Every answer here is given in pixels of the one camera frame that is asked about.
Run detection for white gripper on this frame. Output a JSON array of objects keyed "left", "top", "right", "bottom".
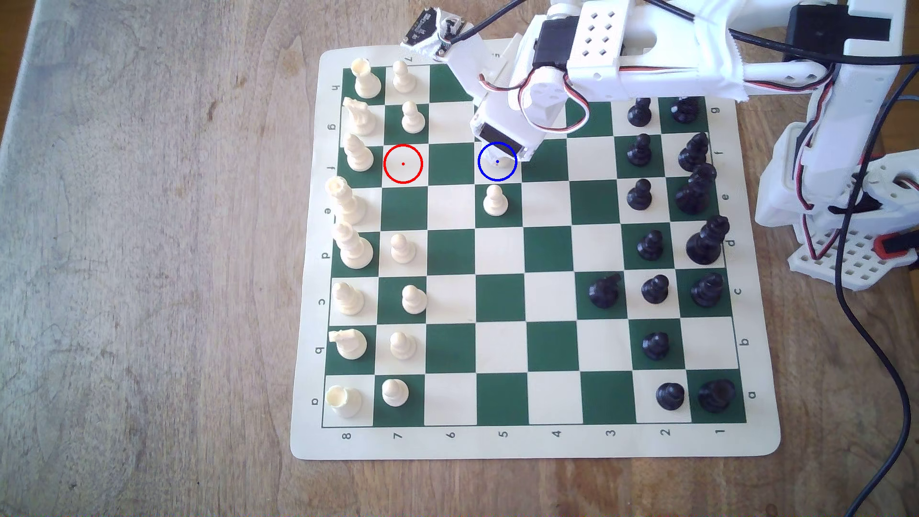
[{"left": 470, "top": 65, "right": 577, "bottom": 162}]

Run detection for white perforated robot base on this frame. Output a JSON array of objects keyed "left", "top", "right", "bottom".
[{"left": 787, "top": 227, "right": 919, "bottom": 292}]

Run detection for black bishop chess piece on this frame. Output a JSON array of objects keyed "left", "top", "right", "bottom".
[
  {"left": 678, "top": 132, "right": 710, "bottom": 172},
  {"left": 690, "top": 272, "right": 725, "bottom": 309}
]

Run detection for black king chess piece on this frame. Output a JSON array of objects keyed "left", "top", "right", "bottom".
[{"left": 675, "top": 163, "right": 718, "bottom": 215}]

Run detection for white rook chess piece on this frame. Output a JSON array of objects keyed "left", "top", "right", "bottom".
[
  {"left": 351, "top": 57, "right": 383, "bottom": 100},
  {"left": 325, "top": 385, "right": 363, "bottom": 419}
]

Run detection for white knight chess piece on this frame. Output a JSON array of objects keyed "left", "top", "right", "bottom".
[
  {"left": 328, "top": 328, "right": 369, "bottom": 360},
  {"left": 342, "top": 96, "right": 378, "bottom": 137}
]

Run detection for white bishop chess piece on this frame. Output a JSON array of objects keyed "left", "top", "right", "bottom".
[
  {"left": 342, "top": 133, "right": 375, "bottom": 172},
  {"left": 334, "top": 281, "right": 366, "bottom": 316}
]

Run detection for black queen chess piece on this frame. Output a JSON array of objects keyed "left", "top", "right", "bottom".
[{"left": 685, "top": 215, "right": 731, "bottom": 266}]

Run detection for white king chess piece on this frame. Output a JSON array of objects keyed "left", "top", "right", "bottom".
[{"left": 325, "top": 176, "right": 368, "bottom": 225}]

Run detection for white queen chess piece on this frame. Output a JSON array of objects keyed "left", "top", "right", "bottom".
[{"left": 332, "top": 221, "right": 375, "bottom": 270}]

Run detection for black rook chess piece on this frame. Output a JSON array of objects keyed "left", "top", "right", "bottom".
[{"left": 697, "top": 379, "right": 737, "bottom": 414}]

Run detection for green and cream chessboard mat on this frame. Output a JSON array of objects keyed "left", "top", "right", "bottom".
[{"left": 290, "top": 27, "right": 782, "bottom": 461}]

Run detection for orange table clamp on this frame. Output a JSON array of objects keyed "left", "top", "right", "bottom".
[{"left": 873, "top": 231, "right": 919, "bottom": 261}]

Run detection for red white black servo wires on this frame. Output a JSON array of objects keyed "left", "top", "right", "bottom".
[
  {"left": 480, "top": 68, "right": 591, "bottom": 135},
  {"left": 793, "top": 79, "right": 841, "bottom": 261}
]

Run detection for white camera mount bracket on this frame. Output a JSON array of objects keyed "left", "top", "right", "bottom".
[{"left": 439, "top": 33, "right": 523, "bottom": 105}]

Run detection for black wrist camera board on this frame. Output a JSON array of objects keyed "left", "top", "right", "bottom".
[{"left": 402, "top": 6, "right": 469, "bottom": 58}]

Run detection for black cable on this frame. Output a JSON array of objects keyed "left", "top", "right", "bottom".
[{"left": 459, "top": 0, "right": 919, "bottom": 517}]

